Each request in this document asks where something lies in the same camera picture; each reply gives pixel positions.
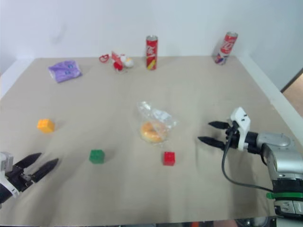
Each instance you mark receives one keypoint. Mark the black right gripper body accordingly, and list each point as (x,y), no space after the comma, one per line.
(233,140)

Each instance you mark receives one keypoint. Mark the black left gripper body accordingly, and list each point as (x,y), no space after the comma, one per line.
(17,177)

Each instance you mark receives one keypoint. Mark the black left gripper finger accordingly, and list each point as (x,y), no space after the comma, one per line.
(27,162)
(45,170)

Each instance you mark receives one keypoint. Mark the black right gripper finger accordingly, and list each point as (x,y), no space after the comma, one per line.
(220,124)
(211,141)

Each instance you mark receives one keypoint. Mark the yellow toy block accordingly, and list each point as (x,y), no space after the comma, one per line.
(45,126)

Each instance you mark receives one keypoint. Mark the red toy block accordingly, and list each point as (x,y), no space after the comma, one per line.
(169,159)

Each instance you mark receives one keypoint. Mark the green toy block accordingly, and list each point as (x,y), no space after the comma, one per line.
(96,156)

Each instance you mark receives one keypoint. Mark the donut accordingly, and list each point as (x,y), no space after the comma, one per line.
(151,132)

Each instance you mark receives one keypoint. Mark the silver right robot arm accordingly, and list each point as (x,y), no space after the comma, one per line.
(281,160)

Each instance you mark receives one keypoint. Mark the red white blue soda can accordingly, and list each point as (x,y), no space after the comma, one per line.
(226,48)

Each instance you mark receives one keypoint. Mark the shiny dark rounded shape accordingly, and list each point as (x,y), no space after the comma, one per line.
(253,222)

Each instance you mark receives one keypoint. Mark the beige table cloth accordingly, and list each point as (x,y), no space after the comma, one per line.
(132,189)

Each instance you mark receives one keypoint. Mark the purple plastic packet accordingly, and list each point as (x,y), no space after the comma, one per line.
(65,72)

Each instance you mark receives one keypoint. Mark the red and yellow soda can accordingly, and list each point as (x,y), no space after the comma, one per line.
(151,53)

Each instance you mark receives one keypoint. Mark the red and white toy figure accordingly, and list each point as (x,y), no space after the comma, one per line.
(119,62)

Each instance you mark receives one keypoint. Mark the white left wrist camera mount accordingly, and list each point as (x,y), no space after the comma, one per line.
(6,160)

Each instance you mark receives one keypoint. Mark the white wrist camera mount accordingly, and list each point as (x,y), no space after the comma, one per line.
(243,123)
(6,160)

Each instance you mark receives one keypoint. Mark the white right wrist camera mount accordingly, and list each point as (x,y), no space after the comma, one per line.
(243,123)

